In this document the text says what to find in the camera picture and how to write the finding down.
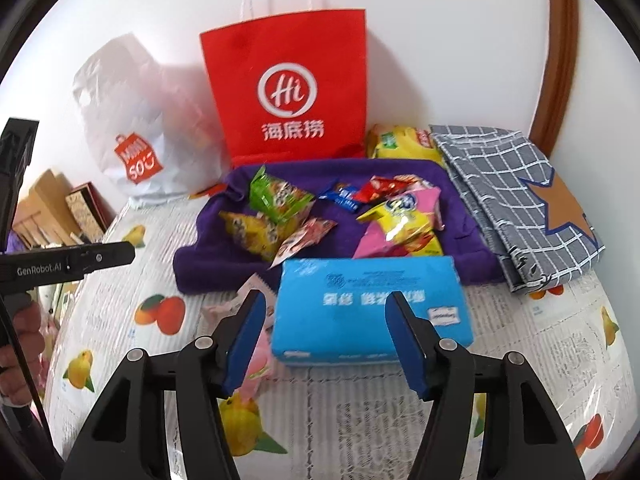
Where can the dark blue snack packet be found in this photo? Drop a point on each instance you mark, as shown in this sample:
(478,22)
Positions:
(340,196)

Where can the brown door frame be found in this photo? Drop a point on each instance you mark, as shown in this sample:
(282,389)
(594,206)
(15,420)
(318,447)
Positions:
(560,60)

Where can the yellow pink snack packet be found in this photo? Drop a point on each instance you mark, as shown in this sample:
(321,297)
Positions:
(400,230)

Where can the red snack packet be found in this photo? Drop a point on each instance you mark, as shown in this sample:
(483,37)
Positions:
(382,188)

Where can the striped snack packet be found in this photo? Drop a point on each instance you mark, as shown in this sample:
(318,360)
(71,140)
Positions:
(230,307)

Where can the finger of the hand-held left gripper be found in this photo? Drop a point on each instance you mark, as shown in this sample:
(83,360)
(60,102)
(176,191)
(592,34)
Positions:
(107,257)

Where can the wooden headboard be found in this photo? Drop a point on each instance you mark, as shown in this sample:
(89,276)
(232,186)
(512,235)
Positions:
(42,205)

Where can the pink white snack packet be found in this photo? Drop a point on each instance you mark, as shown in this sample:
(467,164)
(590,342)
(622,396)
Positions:
(302,237)

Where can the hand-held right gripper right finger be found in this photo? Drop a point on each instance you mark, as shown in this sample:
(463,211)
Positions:
(407,350)

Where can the person's left hand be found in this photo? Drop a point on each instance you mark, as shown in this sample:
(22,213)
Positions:
(30,330)

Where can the grey checked cloth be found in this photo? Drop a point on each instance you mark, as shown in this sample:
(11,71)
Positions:
(500,185)

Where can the white plastic bag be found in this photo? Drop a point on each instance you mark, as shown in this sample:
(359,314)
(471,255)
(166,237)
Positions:
(150,120)

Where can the yellow triangular snack packet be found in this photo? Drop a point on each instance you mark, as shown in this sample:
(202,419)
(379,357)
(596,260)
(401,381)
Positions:
(250,232)

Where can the red paper bag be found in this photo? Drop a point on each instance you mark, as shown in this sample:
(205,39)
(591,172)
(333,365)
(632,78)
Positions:
(285,60)

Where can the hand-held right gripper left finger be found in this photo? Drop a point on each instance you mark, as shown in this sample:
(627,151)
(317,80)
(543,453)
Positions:
(245,345)

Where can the purple towel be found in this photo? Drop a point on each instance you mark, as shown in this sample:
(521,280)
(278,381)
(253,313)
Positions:
(210,255)

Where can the pink plastic bag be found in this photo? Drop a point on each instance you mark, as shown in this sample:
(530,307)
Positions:
(50,335)

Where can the fruit-print tablecloth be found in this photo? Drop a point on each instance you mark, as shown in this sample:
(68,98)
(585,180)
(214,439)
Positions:
(325,425)

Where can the green snack packet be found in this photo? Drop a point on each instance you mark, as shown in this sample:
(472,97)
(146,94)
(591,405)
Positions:
(277,195)

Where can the blue tissue pack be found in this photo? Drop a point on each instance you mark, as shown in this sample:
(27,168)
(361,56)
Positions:
(350,305)

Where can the yellow green snack bag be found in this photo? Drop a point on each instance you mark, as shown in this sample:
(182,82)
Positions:
(400,142)

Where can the patterned box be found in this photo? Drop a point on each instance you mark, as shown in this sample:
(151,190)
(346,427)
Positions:
(87,210)

